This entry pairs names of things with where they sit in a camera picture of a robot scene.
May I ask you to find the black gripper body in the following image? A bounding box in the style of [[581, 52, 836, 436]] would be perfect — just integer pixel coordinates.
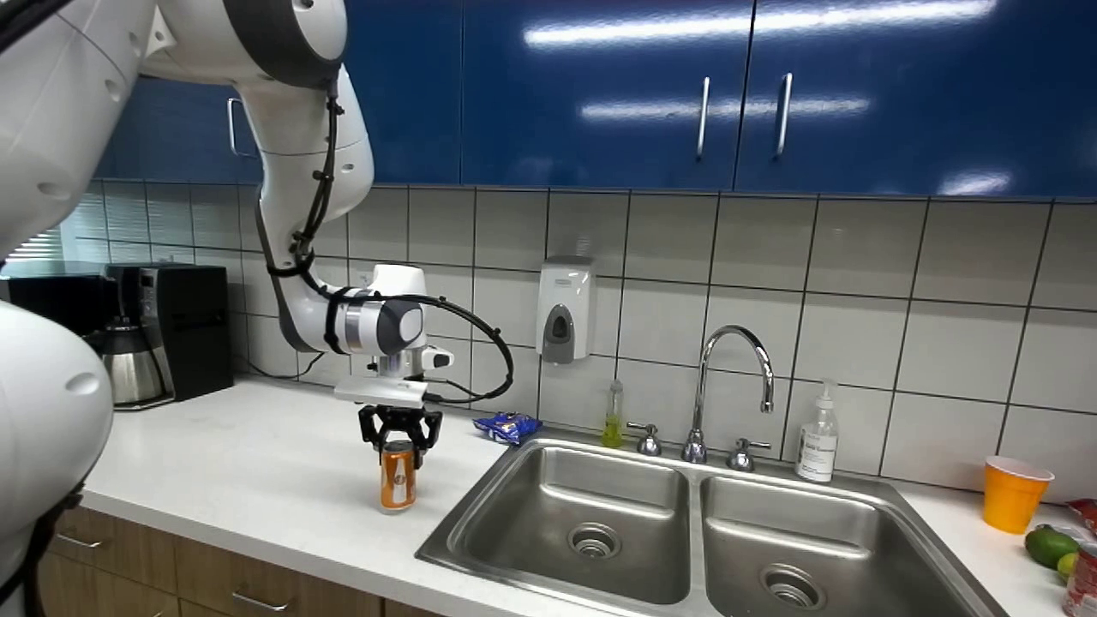
[[351, 398, 450, 452]]

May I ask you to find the stainless steel double sink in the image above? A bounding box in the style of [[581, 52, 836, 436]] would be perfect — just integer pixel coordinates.
[[411, 432, 1008, 617]]

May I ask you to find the wooden drawer front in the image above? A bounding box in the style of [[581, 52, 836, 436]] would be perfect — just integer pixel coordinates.
[[43, 500, 181, 598], [170, 536, 386, 617]]

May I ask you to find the green dish soap bottle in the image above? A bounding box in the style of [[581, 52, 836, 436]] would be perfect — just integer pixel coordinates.
[[599, 378, 629, 452]]

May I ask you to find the black coffee maker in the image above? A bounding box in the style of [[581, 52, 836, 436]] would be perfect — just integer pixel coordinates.
[[2, 262, 237, 407]]

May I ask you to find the steel coffee carafe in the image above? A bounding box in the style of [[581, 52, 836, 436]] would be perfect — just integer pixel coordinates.
[[84, 318, 174, 411]]

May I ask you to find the chrome gooseneck faucet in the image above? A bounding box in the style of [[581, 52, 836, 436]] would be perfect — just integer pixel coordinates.
[[679, 324, 782, 467]]

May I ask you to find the blue cabinet door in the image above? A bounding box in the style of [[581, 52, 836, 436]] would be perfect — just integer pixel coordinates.
[[339, 0, 758, 197], [734, 0, 1097, 204], [94, 75, 260, 188]]

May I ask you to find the white window blind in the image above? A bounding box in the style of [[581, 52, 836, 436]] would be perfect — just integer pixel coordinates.
[[0, 222, 67, 278]]

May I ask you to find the clear pump sanitizer bottle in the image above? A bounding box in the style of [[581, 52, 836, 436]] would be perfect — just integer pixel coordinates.
[[795, 381, 843, 486]]

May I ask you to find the orange plastic cup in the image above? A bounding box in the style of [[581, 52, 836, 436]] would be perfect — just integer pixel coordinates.
[[980, 452, 1054, 540]]

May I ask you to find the green lime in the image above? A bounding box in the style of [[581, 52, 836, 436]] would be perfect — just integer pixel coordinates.
[[1021, 525, 1078, 574]]

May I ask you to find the red package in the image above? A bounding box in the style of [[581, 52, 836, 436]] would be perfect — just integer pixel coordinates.
[[1064, 496, 1097, 541], [1060, 551, 1097, 617]]

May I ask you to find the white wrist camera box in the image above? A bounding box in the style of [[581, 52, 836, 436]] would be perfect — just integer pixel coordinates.
[[333, 375, 435, 411]]

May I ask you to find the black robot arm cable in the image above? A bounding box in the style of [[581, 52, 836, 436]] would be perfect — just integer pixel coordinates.
[[252, 98, 517, 411]]

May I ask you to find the black power cord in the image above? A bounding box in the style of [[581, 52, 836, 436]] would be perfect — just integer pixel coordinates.
[[233, 354, 303, 383]]

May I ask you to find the silver drawer handle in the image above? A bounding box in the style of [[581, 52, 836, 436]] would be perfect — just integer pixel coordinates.
[[226, 588, 292, 617], [54, 527, 106, 556]]

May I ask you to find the white wall soap dispenser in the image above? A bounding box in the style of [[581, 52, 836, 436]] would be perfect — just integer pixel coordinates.
[[534, 262, 597, 366]]

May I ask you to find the chrome faucet handle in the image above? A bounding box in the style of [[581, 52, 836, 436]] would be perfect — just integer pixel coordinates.
[[629, 423, 668, 459], [724, 436, 770, 475]]

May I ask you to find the silver cabinet door handle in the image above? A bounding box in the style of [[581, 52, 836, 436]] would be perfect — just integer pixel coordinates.
[[223, 94, 247, 159], [770, 70, 799, 161], [693, 74, 715, 161]]

